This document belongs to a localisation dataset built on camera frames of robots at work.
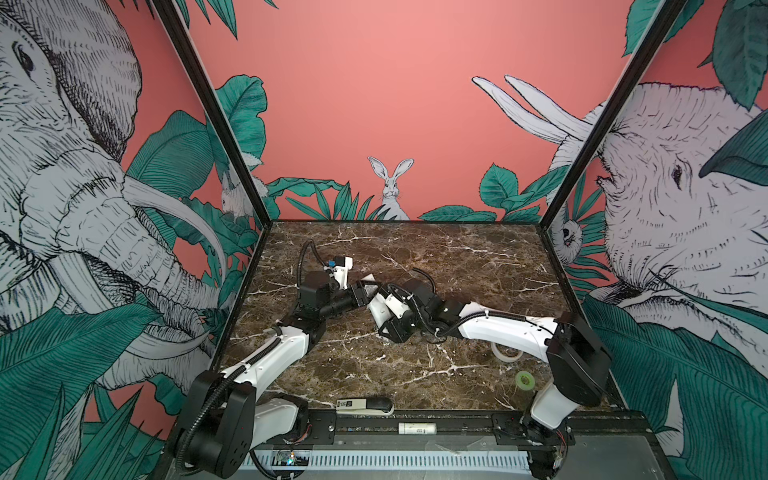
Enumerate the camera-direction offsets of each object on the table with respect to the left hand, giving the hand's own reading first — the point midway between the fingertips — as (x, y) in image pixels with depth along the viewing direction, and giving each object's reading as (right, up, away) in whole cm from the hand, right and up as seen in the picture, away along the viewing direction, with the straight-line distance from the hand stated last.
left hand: (380, 285), depth 78 cm
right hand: (0, -11, +2) cm, 11 cm away
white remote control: (0, -5, -1) cm, 6 cm away
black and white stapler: (-2, -31, -2) cm, 32 cm away
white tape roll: (+35, -22, +6) cm, 42 cm away
